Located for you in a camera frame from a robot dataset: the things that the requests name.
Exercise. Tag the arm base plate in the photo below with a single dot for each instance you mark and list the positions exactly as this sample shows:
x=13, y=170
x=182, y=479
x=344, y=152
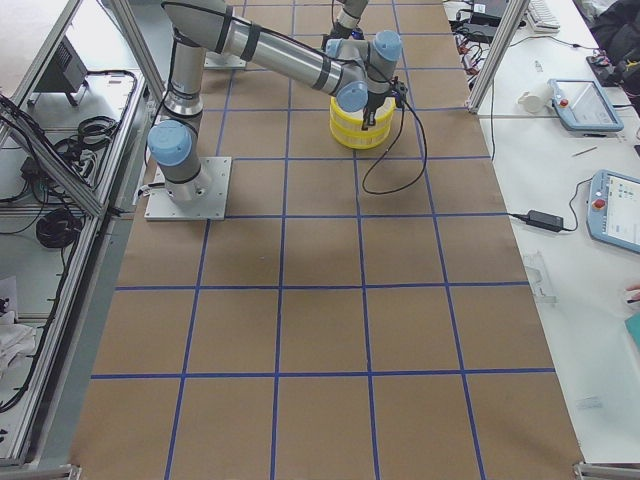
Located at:
x=204, y=197

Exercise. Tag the clear plastic bracket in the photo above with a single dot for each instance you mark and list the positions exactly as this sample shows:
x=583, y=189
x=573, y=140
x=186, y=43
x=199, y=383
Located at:
x=538, y=278

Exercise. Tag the aluminium frame side rail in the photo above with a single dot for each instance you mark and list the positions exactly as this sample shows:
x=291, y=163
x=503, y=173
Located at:
x=62, y=171

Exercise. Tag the yellow steamer layer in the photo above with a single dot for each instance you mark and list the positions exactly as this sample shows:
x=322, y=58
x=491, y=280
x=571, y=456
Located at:
x=359, y=139
x=354, y=122

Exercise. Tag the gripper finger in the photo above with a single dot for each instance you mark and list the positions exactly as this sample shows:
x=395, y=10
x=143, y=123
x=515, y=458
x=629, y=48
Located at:
x=368, y=121

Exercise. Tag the upper teach pendant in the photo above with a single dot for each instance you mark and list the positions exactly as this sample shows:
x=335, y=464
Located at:
x=583, y=107

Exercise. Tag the white cup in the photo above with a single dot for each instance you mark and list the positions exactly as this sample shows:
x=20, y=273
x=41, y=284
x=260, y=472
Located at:
x=536, y=99

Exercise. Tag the black power brick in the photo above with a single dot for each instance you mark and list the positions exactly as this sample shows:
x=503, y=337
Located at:
x=545, y=221

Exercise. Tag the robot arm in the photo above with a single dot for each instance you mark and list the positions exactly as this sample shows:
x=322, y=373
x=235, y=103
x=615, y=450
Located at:
x=357, y=73
x=347, y=20

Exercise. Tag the black electronics box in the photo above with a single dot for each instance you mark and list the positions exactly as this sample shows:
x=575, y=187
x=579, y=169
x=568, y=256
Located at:
x=65, y=73

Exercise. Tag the lower teach pendant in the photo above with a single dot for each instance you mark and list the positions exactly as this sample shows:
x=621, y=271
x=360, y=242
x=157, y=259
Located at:
x=613, y=209

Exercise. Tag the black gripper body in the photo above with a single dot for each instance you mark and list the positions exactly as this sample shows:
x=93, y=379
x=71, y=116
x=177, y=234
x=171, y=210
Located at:
x=371, y=106

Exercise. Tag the teach pendant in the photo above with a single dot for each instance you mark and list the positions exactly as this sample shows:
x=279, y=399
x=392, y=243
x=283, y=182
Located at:
x=613, y=209
x=583, y=107

